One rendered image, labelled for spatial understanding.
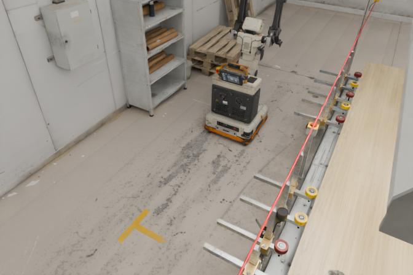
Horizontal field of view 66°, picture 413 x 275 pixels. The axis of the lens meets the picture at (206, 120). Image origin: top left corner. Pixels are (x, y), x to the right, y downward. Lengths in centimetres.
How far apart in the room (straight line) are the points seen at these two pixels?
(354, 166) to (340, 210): 47
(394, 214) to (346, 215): 194
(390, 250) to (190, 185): 199
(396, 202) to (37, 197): 357
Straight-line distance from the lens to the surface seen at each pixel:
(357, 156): 274
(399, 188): 34
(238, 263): 185
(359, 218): 230
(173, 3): 463
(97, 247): 315
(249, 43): 376
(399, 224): 35
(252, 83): 361
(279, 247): 201
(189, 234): 309
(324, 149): 316
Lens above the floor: 256
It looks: 36 degrees down
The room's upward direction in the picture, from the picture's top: 1 degrees clockwise
